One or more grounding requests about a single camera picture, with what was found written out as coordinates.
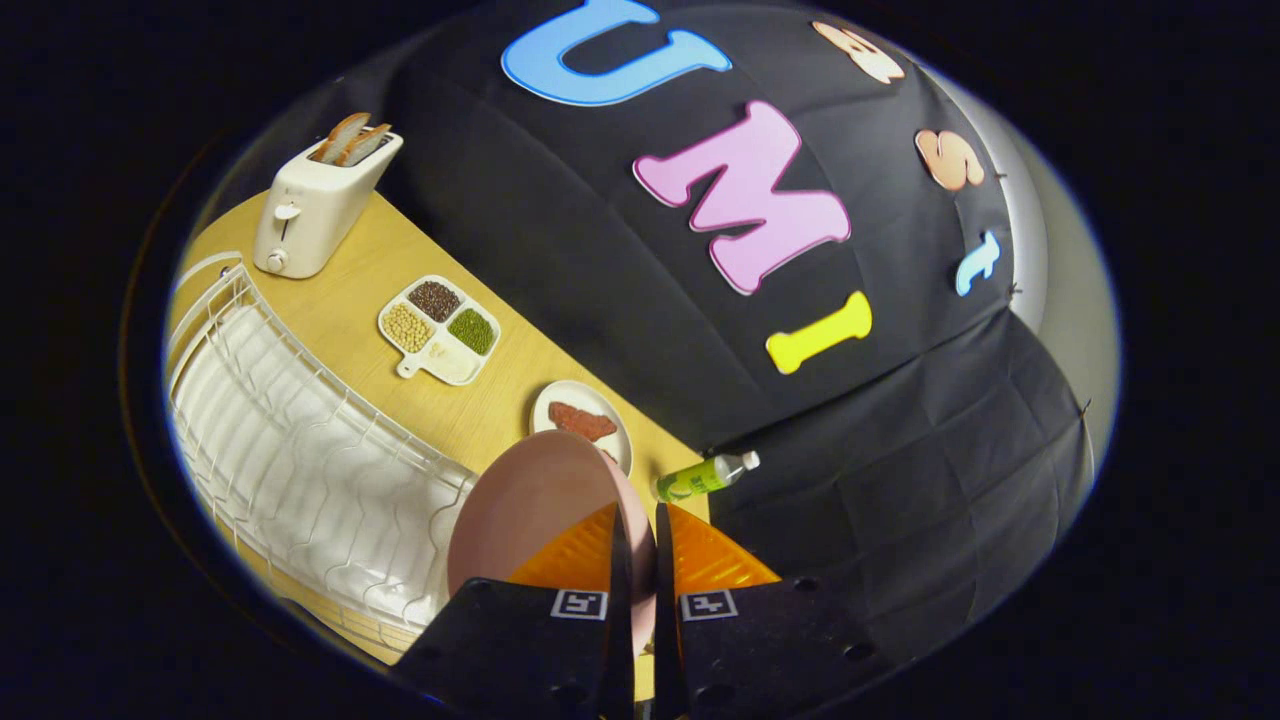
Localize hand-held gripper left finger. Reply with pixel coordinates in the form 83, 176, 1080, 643
390, 500, 636, 720

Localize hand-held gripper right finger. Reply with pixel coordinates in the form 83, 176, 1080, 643
655, 502, 901, 720

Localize pink plate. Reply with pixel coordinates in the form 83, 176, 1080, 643
446, 430, 658, 661

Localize white wire dish rack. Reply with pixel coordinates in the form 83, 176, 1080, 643
165, 250, 481, 656

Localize white round plate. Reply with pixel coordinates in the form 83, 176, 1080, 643
530, 380, 634, 476

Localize green tea bottle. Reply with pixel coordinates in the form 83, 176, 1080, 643
655, 450, 761, 504

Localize white divided snack tray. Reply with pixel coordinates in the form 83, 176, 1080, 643
377, 274, 501, 387

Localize green beans pile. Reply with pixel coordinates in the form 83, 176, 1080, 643
447, 308, 496, 357

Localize white ribbed drip tray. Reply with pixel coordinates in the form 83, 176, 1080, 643
172, 300, 471, 631

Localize yellow beans pile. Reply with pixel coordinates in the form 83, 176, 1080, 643
383, 302, 436, 355

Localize dark beans pile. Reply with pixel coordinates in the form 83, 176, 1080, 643
408, 281, 463, 323

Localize white toaster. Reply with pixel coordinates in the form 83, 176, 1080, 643
252, 130, 405, 280

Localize toast bread slice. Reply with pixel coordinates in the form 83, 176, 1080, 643
310, 112, 372, 164
335, 122, 393, 168

